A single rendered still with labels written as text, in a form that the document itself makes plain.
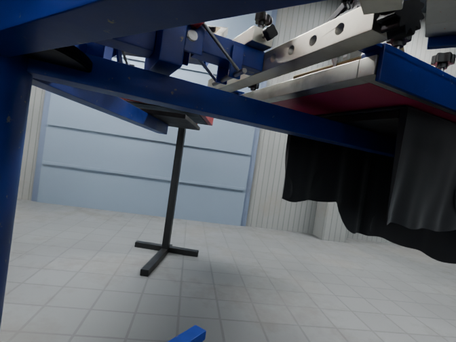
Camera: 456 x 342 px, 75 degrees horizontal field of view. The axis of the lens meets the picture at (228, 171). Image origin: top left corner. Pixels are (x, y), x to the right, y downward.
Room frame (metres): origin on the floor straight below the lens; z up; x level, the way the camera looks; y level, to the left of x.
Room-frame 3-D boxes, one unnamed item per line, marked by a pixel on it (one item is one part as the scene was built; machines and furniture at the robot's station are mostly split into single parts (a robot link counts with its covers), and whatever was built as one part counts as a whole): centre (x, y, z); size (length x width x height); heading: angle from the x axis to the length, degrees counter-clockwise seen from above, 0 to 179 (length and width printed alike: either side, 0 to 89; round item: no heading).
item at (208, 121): (1.93, 0.41, 1.06); 0.61 x 0.46 x 0.12; 177
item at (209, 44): (0.74, 0.04, 1.02); 0.17 x 0.06 x 0.05; 117
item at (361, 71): (0.99, -0.46, 0.97); 0.79 x 0.58 x 0.04; 117
